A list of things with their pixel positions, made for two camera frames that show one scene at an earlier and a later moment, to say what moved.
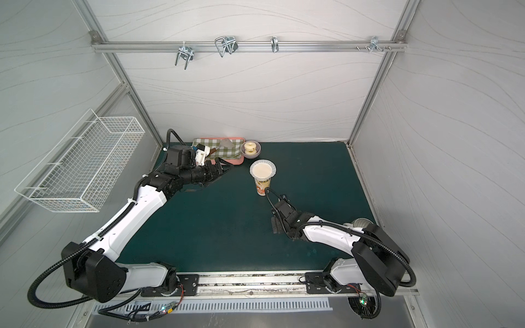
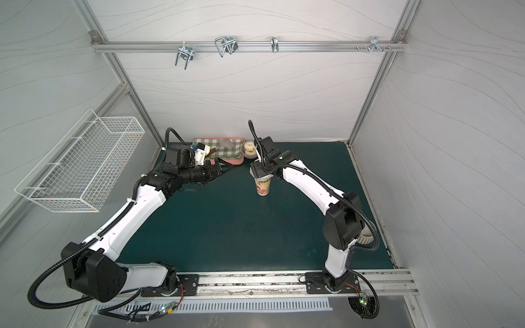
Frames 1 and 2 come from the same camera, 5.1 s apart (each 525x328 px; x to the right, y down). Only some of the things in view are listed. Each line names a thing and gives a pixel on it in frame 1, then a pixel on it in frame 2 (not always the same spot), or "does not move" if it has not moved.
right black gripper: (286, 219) to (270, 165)
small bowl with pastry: (250, 149) does not move
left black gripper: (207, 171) does not move
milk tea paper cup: (261, 184) does not move
